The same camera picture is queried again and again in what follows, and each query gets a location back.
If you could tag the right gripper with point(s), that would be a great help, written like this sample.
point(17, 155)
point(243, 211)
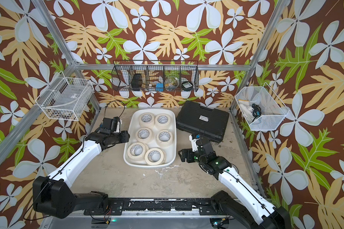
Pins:
point(190, 151)

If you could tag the masking tape roll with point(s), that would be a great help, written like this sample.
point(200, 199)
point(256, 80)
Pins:
point(144, 135)
point(137, 151)
point(147, 120)
point(154, 157)
point(164, 138)
point(162, 121)

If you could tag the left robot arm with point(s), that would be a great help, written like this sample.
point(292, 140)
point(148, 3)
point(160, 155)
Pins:
point(52, 194)

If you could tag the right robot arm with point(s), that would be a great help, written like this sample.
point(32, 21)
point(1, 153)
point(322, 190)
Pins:
point(251, 209)

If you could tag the white plastic storage box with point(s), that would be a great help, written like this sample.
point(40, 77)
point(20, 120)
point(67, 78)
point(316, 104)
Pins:
point(170, 152)

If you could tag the black box in basket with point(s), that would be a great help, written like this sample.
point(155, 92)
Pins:
point(136, 82)

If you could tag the black plastic tool case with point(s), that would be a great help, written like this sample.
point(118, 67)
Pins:
point(197, 119)

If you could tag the blue item in basket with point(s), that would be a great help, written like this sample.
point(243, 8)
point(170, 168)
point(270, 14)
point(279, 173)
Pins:
point(159, 87)

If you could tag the white mesh basket right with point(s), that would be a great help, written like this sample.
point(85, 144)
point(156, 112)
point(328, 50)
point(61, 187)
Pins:
point(261, 107)

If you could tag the white wire basket left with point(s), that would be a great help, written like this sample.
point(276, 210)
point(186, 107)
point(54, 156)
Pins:
point(66, 98)

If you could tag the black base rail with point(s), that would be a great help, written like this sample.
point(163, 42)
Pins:
point(120, 206)

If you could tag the black wire basket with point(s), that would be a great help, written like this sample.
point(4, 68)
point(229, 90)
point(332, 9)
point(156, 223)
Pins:
point(176, 75)

